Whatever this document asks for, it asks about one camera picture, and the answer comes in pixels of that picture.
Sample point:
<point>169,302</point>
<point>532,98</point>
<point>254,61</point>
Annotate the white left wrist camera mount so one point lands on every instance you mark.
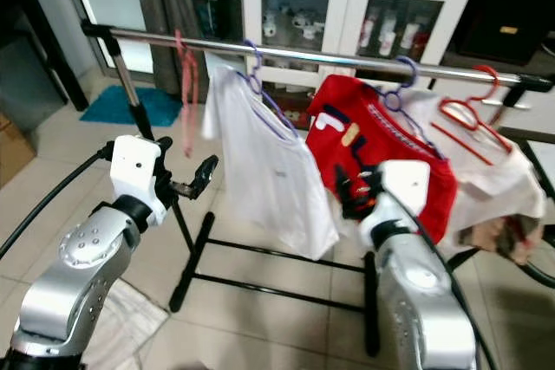
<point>134,171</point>

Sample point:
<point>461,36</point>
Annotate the black and steel clothes rack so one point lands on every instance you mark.
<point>312,55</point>

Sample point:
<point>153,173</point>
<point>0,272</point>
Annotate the purple clothes hanger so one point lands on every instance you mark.
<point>264,100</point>
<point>414,69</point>

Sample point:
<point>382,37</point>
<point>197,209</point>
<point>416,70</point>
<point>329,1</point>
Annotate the dark desk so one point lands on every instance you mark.
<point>35,75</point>

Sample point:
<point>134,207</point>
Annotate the red FILA shirt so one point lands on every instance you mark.
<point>399,140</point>

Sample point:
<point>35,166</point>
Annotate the blue floor mat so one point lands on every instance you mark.
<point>121,106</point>

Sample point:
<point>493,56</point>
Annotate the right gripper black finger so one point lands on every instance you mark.
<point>346,180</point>
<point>348,204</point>

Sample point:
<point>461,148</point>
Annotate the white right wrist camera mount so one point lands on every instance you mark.
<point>408,184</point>

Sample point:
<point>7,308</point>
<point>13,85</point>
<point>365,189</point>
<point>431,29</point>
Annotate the black speaker cabinet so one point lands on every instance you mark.
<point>503,6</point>

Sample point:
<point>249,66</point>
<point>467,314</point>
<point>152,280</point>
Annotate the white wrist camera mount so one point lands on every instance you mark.
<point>408,184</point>
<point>134,171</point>

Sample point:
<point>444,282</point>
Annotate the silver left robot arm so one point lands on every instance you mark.
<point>78,275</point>

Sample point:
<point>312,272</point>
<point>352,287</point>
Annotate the cream garment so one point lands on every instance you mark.
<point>494,184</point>

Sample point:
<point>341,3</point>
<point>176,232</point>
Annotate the printed cardboard box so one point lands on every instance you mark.
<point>13,153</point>

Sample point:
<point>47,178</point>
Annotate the white T-shirt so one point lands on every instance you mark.
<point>269,179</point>

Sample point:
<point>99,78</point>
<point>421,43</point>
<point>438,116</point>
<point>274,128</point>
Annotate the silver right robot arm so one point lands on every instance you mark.
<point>421,301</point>

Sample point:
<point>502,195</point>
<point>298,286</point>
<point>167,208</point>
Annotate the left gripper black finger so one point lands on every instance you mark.
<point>207,175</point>

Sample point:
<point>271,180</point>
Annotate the red clothes hanger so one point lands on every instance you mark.
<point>481,123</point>

